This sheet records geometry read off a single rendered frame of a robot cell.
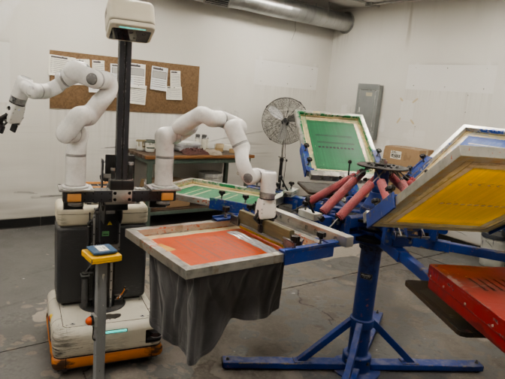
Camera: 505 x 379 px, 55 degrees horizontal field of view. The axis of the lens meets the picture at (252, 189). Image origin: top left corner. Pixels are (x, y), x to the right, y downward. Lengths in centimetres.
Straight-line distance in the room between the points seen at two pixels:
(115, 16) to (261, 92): 486
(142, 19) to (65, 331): 173
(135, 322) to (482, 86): 481
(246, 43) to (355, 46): 170
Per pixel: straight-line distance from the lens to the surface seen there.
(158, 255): 207
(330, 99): 787
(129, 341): 310
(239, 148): 236
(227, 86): 673
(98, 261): 211
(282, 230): 229
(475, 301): 168
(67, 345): 304
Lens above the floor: 166
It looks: 11 degrees down
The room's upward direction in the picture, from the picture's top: 5 degrees clockwise
